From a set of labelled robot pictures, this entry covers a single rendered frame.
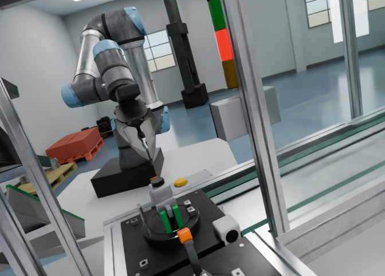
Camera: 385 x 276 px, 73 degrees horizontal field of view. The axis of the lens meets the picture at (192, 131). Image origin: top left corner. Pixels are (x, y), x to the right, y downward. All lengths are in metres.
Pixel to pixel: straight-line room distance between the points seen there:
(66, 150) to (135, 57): 4.54
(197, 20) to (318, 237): 8.34
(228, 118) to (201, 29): 8.28
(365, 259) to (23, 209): 0.65
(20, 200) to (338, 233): 0.63
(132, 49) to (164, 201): 0.70
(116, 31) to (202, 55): 7.62
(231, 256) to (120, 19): 0.91
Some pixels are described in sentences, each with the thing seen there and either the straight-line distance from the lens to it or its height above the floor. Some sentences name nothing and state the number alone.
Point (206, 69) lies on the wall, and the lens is 8.68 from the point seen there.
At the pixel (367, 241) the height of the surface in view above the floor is 0.86.
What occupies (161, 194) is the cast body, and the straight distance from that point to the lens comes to 0.58.
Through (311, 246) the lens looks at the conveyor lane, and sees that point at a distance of 0.64.
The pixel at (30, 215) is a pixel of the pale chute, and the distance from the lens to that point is 0.55.
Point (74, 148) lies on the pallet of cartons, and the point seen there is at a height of 0.30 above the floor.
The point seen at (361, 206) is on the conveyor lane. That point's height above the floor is 0.93.
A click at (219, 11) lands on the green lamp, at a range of 0.47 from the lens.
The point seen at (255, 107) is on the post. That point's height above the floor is 1.22.
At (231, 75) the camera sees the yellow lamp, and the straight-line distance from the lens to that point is 0.47.
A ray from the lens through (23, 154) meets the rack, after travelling 0.53.
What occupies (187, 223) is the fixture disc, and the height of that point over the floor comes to 0.99.
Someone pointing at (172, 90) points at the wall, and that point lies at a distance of 8.73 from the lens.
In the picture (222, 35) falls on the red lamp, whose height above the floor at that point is 1.35.
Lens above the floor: 1.33
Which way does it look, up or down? 15 degrees down
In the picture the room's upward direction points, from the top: 16 degrees counter-clockwise
